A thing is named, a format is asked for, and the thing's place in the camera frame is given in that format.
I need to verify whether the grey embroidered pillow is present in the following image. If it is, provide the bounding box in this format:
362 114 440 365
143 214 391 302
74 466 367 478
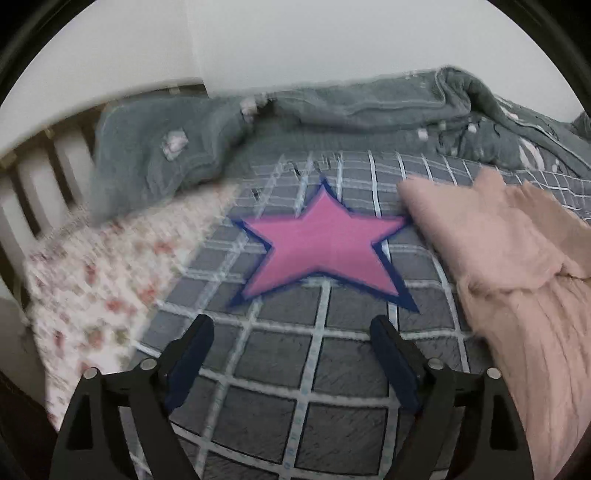
90 99 252 220

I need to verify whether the grey checked star bedsheet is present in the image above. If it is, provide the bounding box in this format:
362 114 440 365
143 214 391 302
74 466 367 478
134 148 591 480

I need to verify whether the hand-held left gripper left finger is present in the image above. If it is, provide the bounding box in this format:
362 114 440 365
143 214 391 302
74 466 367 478
53 314 215 480

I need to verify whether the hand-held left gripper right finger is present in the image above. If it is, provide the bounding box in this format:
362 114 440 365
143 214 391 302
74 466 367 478
369 315 539 480

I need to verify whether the floral bedsheet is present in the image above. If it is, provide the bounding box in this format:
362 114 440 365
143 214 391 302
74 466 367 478
23 185 241 430

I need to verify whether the pink knitted garment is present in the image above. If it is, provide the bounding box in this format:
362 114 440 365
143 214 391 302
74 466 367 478
398 166 591 480

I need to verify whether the grey embroidered quilt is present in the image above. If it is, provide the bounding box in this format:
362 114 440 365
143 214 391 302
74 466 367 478
240 67 591 181

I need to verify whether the bed headboard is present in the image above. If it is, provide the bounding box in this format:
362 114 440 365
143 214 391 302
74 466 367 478
0 76 206 296

